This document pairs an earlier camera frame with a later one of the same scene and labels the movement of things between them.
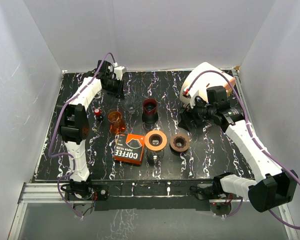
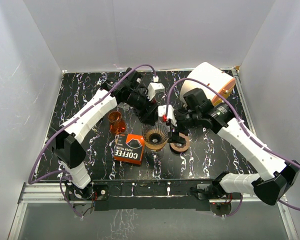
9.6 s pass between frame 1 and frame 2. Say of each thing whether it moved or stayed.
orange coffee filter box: stayed
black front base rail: stayed
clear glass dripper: moved
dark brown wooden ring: stayed
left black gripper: moved
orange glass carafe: stayed
